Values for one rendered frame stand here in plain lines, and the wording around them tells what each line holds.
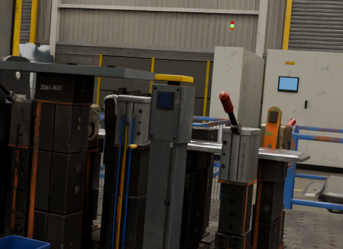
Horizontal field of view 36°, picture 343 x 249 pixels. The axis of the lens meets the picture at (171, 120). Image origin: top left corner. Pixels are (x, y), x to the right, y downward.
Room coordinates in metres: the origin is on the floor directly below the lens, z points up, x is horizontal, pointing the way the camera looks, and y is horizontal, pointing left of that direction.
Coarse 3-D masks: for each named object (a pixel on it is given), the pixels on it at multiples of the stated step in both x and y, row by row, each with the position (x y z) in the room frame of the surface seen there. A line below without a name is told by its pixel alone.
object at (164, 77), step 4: (156, 76) 1.04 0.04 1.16; (160, 76) 1.04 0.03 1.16; (164, 76) 1.04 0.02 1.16; (168, 76) 1.03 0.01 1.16; (172, 76) 1.03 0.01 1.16; (176, 76) 1.03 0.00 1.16; (180, 76) 1.02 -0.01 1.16; (184, 76) 1.03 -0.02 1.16; (160, 80) 1.05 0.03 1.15; (164, 80) 1.04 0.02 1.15; (168, 80) 1.03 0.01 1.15; (172, 80) 1.03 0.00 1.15; (176, 80) 1.03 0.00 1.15; (180, 80) 1.02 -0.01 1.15; (184, 80) 1.03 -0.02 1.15; (188, 80) 1.05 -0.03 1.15; (192, 80) 1.07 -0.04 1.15; (168, 84) 1.05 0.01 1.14; (172, 84) 1.05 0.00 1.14; (176, 84) 1.05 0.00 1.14
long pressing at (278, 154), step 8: (104, 136) 1.40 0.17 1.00; (192, 144) 1.30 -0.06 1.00; (200, 144) 1.30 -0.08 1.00; (208, 144) 1.35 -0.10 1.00; (216, 144) 1.39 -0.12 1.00; (216, 152) 1.27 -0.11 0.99; (264, 152) 1.23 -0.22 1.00; (272, 152) 1.28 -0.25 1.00; (280, 152) 1.30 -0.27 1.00; (288, 152) 1.32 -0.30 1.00; (296, 152) 1.33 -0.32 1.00; (280, 160) 1.21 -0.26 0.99; (288, 160) 1.21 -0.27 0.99; (296, 160) 1.21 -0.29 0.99; (304, 160) 1.25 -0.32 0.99
